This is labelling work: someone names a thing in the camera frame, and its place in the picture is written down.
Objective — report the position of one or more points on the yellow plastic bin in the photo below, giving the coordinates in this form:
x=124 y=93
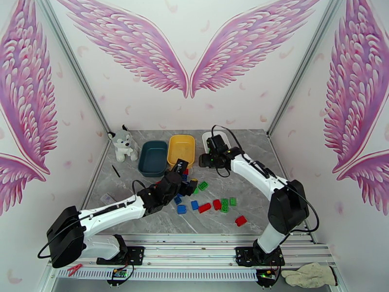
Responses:
x=180 y=148

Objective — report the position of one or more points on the black pen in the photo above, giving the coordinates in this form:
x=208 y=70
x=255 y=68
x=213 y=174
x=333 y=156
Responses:
x=115 y=171

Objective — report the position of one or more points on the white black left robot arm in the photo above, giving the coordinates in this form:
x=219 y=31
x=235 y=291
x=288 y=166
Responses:
x=115 y=212

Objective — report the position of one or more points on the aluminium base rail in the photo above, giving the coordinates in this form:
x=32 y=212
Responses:
x=188 y=248

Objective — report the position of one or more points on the white plastic bin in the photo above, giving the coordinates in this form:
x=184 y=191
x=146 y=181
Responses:
x=204 y=140

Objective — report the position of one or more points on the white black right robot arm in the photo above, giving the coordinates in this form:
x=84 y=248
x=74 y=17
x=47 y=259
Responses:
x=258 y=175

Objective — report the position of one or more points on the teal plastic bin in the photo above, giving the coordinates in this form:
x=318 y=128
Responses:
x=152 y=160

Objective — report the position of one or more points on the aluminium frame post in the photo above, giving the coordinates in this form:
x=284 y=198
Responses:
x=74 y=63
x=306 y=63

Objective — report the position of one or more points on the white work glove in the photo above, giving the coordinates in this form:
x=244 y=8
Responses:
x=307 y=277

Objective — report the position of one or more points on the small circuit board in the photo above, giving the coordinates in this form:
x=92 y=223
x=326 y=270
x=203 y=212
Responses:
x=119 y=273
x=264 y=274

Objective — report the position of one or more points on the grey white husky plush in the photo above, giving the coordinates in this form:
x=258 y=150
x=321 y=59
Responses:
x=123 y=142

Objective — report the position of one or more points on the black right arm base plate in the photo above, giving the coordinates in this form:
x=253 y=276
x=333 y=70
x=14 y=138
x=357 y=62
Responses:
x=243 y=254

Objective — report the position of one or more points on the clear plastic card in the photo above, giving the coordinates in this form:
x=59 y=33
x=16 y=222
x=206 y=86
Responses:
x=107 y=198

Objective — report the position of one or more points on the red clamp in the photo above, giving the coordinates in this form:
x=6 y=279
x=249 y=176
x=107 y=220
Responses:
x=74 y=269

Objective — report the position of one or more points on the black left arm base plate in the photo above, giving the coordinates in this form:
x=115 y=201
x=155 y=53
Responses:
x=136 y=254

